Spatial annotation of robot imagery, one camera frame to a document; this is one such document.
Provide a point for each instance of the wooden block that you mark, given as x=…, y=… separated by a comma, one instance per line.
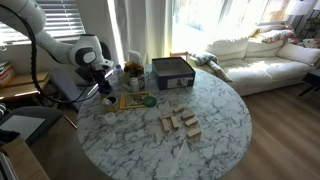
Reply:
x=194, y=132
x=187, y=115
x=175, y=122
x=191, y=121
x=166, y=116
x=166, y=125
x=178, y=108

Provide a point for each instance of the white flat sheet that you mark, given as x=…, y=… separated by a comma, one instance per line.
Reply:
x=23, y=125

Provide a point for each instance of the white napkin stack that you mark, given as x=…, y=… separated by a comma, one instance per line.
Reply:
x=134, y=57

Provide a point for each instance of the wooden desk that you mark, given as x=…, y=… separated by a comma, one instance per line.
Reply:
x=20, y=80

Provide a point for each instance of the black coffee table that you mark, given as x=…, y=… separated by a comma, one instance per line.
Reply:
x=311, y=80

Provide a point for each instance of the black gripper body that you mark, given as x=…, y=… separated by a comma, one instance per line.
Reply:
x=98, y=76

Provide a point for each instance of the glass shaker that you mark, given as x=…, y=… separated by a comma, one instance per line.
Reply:
x=142, y=81

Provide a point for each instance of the wooden chair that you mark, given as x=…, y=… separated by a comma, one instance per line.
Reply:
x=179, y=54

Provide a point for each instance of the white curtain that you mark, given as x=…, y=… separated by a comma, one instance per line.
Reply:
x=143, y=26

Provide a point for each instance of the dark grey armchair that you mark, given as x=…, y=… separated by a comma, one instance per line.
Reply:
x=50, y=115

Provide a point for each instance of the white bottle with blue cap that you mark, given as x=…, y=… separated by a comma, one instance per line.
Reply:
x=118, y=74

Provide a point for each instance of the green round lid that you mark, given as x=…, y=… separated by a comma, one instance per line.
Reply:
x=150, y=101

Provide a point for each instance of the white sofa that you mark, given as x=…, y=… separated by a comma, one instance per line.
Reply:
x=266, y=66

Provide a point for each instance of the stacked books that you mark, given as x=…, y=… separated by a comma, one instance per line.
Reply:
x=6, y=71

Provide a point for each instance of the brown cardboard box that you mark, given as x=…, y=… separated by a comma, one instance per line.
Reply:
x=23, y=160

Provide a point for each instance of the blue cardboard box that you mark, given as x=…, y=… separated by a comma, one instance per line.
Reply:
x=173, y=78

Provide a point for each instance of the small white jar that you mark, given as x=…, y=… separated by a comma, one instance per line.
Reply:
x=134, y=84

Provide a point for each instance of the grey office chair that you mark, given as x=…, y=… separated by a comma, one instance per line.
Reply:
x=106, y=53

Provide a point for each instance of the white lamp shade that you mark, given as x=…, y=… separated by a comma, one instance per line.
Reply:
x=298, y=7

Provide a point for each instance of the grey patterned blanket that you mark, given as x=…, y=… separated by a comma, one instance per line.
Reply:
x=208, y=60

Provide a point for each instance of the yellow dog picture book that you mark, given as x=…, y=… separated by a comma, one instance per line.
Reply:
x=133, y=100

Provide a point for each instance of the dark jar with yellow lid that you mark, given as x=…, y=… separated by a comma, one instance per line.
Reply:
x=128, y=67

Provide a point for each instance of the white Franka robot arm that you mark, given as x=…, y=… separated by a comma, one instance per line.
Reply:
x=50, y=46

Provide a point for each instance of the grey padded seat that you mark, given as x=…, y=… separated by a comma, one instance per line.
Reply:
x=65, y=86

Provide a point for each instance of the sauce bottle with red cap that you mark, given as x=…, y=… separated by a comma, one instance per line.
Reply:
x=139, y=70

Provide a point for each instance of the floral cushion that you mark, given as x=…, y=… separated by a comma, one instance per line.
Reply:
x=276, y=36

